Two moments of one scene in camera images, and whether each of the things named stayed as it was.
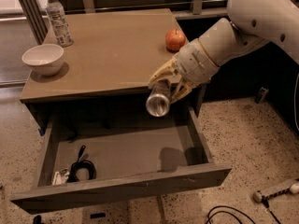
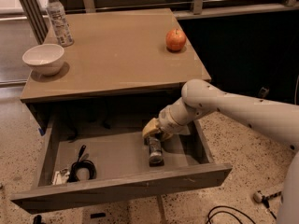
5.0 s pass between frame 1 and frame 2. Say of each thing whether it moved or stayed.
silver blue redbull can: moved
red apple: stayed
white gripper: moved
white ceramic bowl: stayed
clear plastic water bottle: stayed
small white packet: stayed
